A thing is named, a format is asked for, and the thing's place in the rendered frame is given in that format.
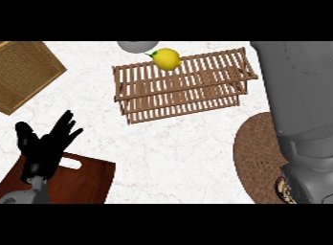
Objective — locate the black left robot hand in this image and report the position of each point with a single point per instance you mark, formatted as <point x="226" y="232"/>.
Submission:
<point x="44" y="153"/>

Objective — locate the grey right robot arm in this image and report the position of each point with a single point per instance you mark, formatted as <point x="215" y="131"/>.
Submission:
<point x="305" y="95"/>

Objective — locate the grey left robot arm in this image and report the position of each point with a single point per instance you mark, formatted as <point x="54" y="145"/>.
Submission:
<point x="28" y="194"/>

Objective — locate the wooden slatted tiered shelf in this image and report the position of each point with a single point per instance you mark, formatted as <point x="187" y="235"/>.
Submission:
<point x="183" y="92"/>

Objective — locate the yellow lemon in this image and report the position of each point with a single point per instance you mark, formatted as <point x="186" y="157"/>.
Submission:
<point x="167" y="59"/>

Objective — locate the round brown woven placemat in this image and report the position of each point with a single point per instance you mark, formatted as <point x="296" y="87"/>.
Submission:
<point x="258" y="159"/>

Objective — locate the dark wooden cutting board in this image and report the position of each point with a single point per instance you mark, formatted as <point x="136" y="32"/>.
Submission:
<point x="80" y="185"/>

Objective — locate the grey bowl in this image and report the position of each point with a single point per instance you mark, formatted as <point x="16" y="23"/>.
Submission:
<point x="136" y="46"/>

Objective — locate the small yellow and dark object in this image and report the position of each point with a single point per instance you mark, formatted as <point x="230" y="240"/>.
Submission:
<point x="282" y="189"/>

